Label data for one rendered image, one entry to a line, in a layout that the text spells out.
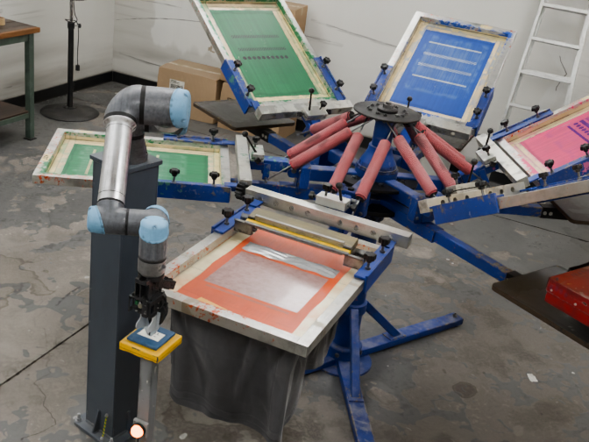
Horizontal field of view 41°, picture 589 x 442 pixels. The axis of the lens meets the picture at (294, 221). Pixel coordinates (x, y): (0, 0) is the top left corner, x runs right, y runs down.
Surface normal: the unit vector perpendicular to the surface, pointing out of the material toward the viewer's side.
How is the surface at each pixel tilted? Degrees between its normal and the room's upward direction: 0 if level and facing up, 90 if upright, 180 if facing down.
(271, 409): 89
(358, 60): 90
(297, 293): 0
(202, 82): 88
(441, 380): 0
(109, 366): 90
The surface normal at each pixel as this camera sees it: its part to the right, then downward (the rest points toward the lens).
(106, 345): -0.61, 0.26
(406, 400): 0.13, -0.90
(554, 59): -0.41, 0.33
